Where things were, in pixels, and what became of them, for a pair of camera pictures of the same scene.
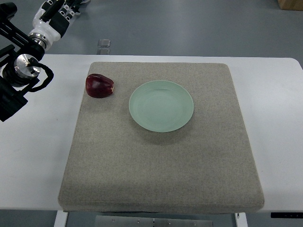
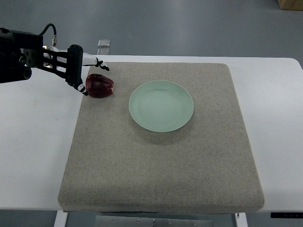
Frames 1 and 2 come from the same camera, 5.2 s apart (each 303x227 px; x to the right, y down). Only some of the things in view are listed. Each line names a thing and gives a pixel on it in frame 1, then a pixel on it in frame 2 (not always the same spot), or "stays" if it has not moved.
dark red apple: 98,86 stays
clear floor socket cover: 103,47 stays
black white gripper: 52,19 → 35,54
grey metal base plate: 103,221 stays
